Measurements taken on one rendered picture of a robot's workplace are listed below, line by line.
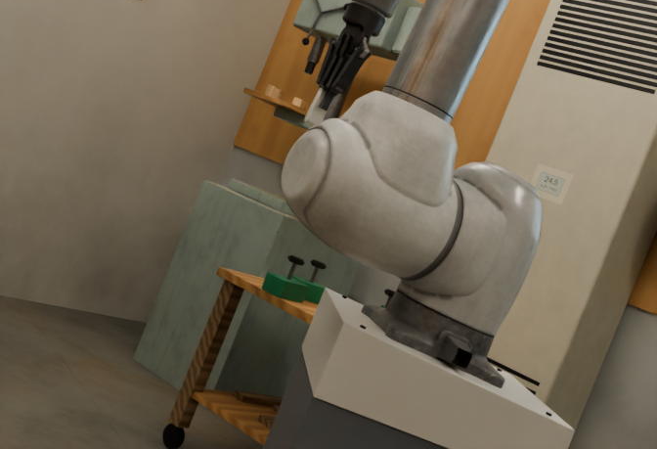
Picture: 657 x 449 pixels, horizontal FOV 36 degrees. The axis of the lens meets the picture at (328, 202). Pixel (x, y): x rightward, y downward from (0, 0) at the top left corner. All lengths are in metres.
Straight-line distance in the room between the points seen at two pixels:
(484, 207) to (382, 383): 0.27
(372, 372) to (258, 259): 2.17
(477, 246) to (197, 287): 2.36
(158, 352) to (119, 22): 1.26
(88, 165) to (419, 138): 2.92
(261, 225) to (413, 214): 2.22
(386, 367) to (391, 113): 0.32
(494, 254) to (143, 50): 2.89
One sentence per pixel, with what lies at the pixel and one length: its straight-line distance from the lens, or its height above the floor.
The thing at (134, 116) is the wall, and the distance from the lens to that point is 4.17.
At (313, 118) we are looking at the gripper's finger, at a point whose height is 0.96.
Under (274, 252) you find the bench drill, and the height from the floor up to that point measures 0.57.
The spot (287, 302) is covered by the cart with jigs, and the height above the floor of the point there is 0.53.
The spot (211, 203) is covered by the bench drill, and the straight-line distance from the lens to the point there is 3.69.
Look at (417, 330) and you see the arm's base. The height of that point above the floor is 0.72.
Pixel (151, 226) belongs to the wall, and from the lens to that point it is 4.39.
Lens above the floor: 0.86
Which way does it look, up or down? 1 degrees down
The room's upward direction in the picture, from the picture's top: 22 degrees clockwise
